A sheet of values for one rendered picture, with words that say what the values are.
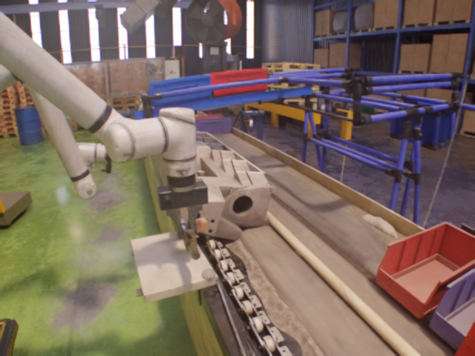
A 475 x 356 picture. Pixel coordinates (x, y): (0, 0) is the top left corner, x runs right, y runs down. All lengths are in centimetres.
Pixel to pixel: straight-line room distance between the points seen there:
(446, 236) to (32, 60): 130
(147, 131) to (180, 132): 8
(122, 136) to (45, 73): 23
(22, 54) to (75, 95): 14
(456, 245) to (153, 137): 101
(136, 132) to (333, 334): 67
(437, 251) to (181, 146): 94
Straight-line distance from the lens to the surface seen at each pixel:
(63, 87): 72
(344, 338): 79
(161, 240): 102
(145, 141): 63
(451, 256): 115
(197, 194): 75
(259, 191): 108
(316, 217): 128
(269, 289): 87
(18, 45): 72
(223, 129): 281
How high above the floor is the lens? 134
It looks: 21 degrees down
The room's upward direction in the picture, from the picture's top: straight up
